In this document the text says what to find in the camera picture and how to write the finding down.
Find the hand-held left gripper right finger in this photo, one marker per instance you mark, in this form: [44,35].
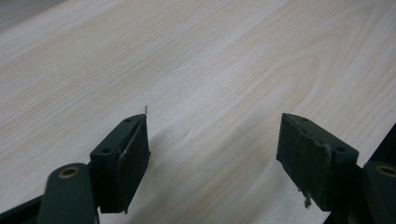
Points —
[314,161]

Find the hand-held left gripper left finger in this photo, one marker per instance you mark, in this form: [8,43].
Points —
[124,161]

